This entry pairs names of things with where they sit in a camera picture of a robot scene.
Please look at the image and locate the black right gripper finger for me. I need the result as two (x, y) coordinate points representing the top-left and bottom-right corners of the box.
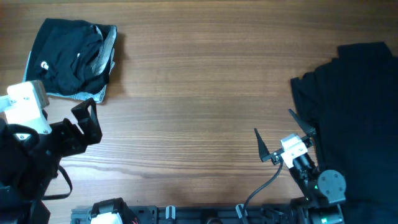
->
(254, 128), (270, 162)
(289, 109), (317, 138)

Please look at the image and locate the dark teal t-shirt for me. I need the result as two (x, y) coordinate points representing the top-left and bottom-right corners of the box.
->
(25, 26), (108, 95)

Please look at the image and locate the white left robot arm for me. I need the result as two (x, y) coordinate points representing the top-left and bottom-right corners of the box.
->
(1, 99), (266, 224)

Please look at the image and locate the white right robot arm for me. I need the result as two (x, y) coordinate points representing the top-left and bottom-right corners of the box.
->
(255, 110), (346, 224)

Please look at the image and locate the dark clothes pile right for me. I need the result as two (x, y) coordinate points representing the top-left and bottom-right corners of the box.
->
(290, 42), (397, 223)

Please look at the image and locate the folded dark clothes stack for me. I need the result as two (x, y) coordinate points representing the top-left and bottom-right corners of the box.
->
(24, 17), (118, 96)

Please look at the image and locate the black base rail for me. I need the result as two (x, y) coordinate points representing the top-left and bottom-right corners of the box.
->
(70, 198), (298, 224)

